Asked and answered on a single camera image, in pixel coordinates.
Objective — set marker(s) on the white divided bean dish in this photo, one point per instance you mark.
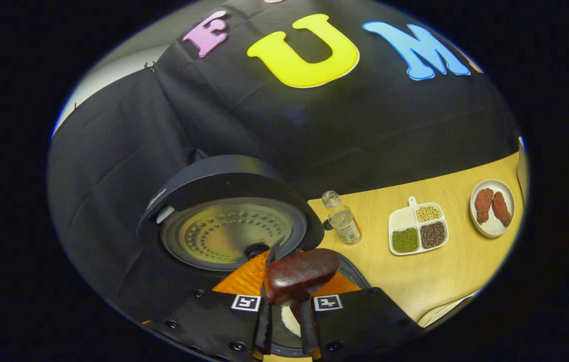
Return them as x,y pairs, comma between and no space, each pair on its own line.
417,229

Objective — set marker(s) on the white round plate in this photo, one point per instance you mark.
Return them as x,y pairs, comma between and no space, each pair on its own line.
490,230

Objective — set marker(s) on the dark grey rice cooker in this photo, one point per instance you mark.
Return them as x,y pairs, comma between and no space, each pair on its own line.
224,231

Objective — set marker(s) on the brown wooden spoon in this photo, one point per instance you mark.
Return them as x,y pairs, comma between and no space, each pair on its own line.
299,274

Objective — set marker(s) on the small clear glass bottle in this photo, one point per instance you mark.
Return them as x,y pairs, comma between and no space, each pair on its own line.
344,221

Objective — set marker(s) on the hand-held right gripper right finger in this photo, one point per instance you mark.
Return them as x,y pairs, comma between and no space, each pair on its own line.
307,327

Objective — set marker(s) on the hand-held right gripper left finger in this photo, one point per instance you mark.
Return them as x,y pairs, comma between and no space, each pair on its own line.
264,327

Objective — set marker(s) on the reddish brown meat piece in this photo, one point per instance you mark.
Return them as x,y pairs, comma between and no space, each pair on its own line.
483,205
501,208

